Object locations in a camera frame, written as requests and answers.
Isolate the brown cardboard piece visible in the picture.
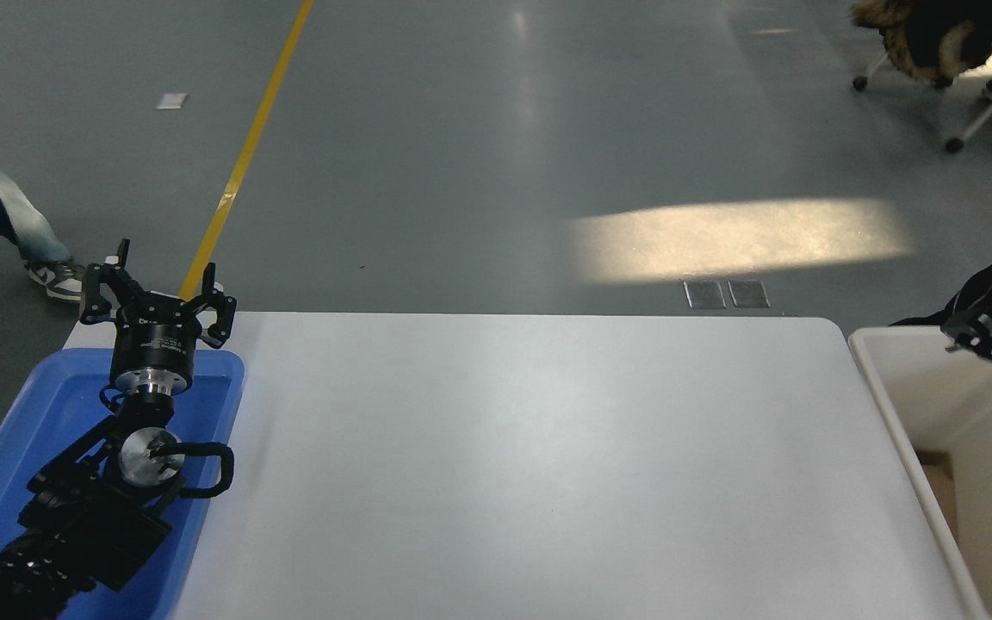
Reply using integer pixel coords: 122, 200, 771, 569
916, 449, 960, 543

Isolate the large pale bin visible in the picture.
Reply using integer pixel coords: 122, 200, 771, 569
847, 325, 992, 620

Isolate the metal floor plate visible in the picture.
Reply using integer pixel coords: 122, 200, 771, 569
728, 279, 771, 308
684, 280, 727, 310

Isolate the blue plastic tray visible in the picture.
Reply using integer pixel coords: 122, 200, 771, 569
0, 348, 246, 620

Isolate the white wheeled chair frame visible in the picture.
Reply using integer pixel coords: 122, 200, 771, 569
851, 47, 992, 156

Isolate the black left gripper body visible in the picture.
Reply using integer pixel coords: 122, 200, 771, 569
110, 297, 203, 381

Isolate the black fur-trimmed coat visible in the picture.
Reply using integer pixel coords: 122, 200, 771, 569
849, 0, 992, 87

